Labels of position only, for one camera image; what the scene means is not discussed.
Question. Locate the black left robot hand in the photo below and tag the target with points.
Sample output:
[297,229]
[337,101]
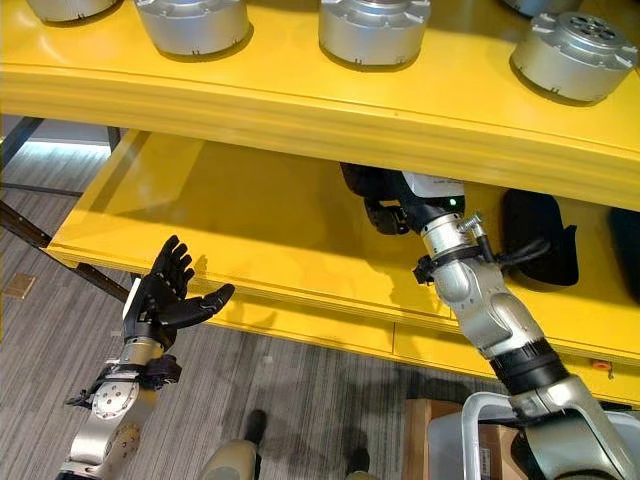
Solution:
[162,300]

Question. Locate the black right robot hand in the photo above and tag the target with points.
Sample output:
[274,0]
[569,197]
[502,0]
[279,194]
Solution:
[430,192]

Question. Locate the black sole-shaped part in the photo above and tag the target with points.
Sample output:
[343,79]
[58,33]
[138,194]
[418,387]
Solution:
[542,235]
[627,250]
[367,181]

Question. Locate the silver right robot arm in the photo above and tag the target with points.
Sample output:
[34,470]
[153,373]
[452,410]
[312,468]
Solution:
[500,310]

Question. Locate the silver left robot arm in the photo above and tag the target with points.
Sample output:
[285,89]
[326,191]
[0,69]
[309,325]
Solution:
[112,400]

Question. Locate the yellow shelf board with soles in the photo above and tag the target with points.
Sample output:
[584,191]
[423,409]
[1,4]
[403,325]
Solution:
[260,225]

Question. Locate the yellow shelf board with motors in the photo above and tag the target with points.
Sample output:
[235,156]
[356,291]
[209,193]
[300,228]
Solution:
[280,107]

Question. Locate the brown cardboard box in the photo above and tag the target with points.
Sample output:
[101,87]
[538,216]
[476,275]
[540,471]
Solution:
[417,435]

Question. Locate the grey plastic box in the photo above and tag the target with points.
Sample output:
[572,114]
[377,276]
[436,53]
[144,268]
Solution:
[445,450]

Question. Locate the brass floor outlet plate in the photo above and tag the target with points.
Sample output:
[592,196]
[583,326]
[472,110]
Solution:
[21,286]

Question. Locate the dark robot foot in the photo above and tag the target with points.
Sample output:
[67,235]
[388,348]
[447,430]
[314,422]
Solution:
[359,460]
[256,427]

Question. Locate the silver cylindrical motor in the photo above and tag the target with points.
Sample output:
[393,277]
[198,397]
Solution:
[192,25]
[570,57]
[530,5]
[372,30]
[67,9]

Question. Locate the silver robot leg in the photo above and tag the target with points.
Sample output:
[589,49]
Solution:
[230,462]

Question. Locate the small orange knob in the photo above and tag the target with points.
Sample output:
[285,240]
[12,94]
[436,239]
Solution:
[602,365]

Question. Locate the dark brown shelf rail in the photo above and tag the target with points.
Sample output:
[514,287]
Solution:
[30,232]

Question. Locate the dark shelf post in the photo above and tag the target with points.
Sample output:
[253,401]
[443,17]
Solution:
[20,140]

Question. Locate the grey metal bar frame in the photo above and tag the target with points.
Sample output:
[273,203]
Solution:
[470,425]

